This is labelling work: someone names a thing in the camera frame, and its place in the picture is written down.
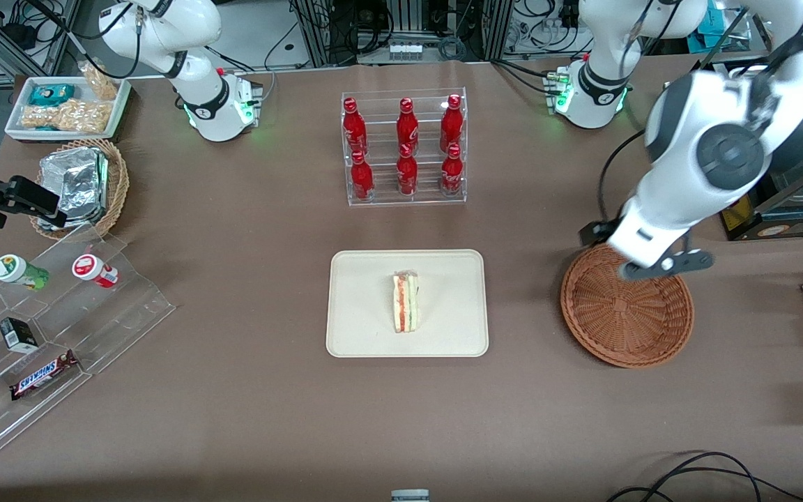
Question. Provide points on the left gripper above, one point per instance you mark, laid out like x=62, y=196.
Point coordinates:
x=595, y=231

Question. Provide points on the triangular sandwich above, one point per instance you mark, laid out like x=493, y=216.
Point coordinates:
x=406, y=303

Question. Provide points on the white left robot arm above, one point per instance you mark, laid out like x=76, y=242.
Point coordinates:
x=722, y=139

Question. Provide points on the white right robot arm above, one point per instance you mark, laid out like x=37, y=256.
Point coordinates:
x=164, y=35

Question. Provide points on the brown round wicker basket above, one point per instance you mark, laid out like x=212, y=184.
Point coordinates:
x=624, y=321

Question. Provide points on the white rectangular snack tray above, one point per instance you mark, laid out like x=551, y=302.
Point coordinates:
x=18, y=94

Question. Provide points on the tan oval wicker basket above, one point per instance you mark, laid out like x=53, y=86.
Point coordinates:
x=119, y=181

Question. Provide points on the cream plastic tray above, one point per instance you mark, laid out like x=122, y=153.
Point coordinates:
x=360, y=303

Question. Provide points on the green capped small bottle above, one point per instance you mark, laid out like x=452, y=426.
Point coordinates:
x=14, y=270

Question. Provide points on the silver foil wrapped pack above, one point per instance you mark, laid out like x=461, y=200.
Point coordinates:
x=74, y=178
x=91, y=217

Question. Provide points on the red capped small bottle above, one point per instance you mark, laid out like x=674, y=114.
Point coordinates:
x=91, y=268

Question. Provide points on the large clear peanut bag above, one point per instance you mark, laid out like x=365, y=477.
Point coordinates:
x=67, y=117

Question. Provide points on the teal snack packet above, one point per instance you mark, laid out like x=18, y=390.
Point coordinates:
x=51, y=94

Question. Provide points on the small black carton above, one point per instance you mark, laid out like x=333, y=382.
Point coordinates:
x=18, y=335

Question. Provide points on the small clear peanut bag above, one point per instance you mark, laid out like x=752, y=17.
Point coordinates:
x=100, y=82

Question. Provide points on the clear acrylic stepped display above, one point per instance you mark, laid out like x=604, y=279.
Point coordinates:
x=123, y=314

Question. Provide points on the red cola bottle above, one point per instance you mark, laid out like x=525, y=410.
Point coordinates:
x=452, y=173
x=451, y=124
x=362, y=180
x=407, y=127
x=354, y=129
x=406, y=174

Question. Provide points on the Snickers chocolate bar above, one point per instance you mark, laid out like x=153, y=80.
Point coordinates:
x=42, y=375

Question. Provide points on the clear acrylic bottle rack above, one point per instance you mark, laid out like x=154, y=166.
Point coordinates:
x=384, y=97

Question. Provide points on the white power strip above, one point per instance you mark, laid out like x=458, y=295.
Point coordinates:
x=406, y=50

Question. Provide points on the grey device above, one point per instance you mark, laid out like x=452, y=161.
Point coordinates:
x=410, y=496

